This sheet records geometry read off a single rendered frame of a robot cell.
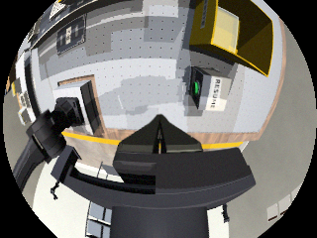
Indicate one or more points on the white trough reservoir with red liquid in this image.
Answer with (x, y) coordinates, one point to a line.
(25, 97)

